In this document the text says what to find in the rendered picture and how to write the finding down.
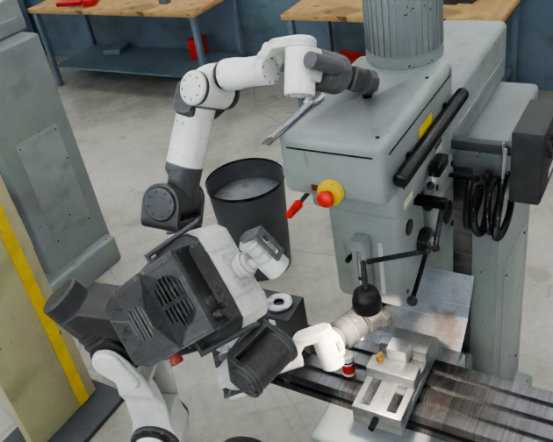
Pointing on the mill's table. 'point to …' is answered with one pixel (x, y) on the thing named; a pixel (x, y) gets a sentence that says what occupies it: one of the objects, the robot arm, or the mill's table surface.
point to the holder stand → (285, 311)
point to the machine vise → (391, 395)
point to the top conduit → (430, 139)
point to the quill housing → (404, 287)
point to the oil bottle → (348, 364)
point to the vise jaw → (394, 372)
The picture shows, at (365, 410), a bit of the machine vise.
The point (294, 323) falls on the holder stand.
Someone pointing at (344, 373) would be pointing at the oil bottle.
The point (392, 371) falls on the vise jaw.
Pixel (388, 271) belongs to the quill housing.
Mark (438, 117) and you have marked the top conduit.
